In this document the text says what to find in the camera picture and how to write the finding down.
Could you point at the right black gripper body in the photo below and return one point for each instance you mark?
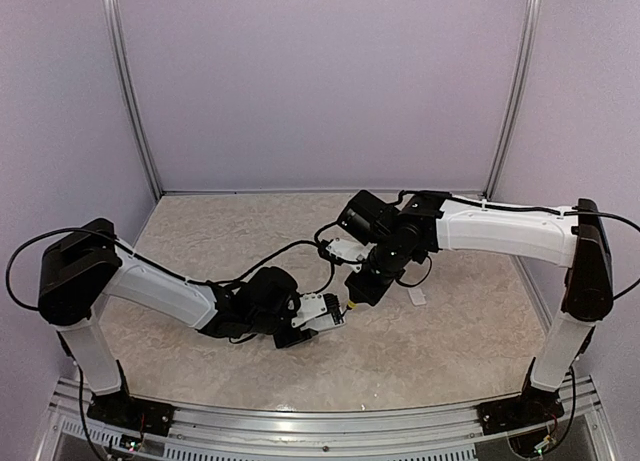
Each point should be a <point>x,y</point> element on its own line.
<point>387,259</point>

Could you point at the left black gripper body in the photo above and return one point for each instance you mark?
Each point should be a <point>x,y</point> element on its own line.
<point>264,323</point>

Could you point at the white remote control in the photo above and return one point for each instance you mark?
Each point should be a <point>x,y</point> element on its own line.
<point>331,320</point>

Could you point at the white battery cover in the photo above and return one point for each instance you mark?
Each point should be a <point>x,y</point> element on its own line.
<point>417,297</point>

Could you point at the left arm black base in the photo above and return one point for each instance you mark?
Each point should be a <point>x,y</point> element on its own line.
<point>121,409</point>

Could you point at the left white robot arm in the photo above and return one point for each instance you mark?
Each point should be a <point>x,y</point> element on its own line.
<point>83,270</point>

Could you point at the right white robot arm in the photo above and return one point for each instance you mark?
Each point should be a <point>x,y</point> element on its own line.
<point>570,238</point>

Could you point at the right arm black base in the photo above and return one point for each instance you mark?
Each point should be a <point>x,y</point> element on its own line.
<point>530,407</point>

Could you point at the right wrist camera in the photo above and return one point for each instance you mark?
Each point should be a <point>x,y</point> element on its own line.
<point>368,220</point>

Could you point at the front aluminium rail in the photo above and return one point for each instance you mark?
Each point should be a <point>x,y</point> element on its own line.
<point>451,431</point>

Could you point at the right aluminium frame post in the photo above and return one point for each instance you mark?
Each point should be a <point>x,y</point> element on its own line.
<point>515,95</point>

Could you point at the aluminium frame post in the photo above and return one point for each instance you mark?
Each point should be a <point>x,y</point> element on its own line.
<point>125,80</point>
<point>515,95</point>

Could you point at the left aluminium frame post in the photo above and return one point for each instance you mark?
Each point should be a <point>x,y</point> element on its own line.
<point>125,80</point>

